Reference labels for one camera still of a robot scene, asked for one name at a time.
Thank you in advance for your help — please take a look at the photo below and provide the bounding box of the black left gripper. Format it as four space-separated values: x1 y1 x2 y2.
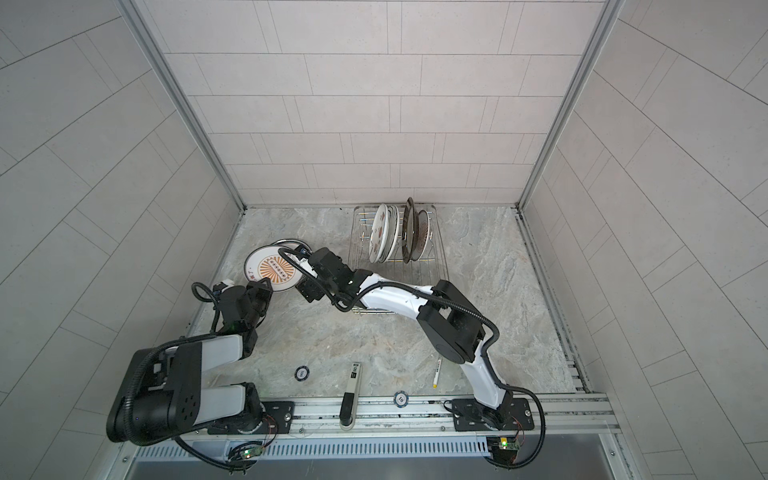
243 275 273 330

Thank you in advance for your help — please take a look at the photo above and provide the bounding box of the white plate orange sunburst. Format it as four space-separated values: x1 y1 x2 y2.
272 239 312 254

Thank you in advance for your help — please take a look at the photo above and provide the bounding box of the small sunburst plate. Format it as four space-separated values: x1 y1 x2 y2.
412 210 431 261

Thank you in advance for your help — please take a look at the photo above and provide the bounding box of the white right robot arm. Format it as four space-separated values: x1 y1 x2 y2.
278 245 546 470

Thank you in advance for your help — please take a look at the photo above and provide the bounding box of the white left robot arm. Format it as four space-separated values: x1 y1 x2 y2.
106 279 273 446

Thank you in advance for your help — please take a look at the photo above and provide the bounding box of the white watermelon pattern plate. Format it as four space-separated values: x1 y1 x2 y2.
369 204 389 263

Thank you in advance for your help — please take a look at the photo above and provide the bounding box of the white blue striped plate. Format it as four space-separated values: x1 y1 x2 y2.
385 205 402 261

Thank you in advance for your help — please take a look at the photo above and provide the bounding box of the dark rimmed checkered plate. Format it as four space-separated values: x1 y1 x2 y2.
402 197 418 263

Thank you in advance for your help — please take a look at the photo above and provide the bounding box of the black white handheld scraper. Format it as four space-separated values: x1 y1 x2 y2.
339 362 362 431

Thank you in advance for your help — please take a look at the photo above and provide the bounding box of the right round poker chip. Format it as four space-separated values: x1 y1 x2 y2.
393 391 409 408

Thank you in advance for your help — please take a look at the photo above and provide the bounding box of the left circuit board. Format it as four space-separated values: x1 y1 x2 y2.
227 441 265 471

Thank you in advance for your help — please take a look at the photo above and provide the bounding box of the circuit board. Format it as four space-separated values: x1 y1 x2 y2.
227 441 265 471
486 437 521 469

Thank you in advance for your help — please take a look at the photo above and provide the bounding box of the yellow capped white marker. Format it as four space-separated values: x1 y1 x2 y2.
432 358 442 389

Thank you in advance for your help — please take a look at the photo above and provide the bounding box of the right circuit board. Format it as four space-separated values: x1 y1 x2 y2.
486 437 521 469

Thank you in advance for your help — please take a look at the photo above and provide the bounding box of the metal wire dish rack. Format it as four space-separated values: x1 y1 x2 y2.
347 203 449 286

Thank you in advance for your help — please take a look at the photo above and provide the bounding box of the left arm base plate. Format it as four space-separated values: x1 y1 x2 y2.
206 401 295 436

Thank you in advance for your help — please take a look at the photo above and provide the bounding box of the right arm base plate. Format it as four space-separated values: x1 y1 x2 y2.
448 393 535 432

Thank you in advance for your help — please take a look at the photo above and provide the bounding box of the aluminium front rail frame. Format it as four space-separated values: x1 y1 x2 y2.
116 392 622 444

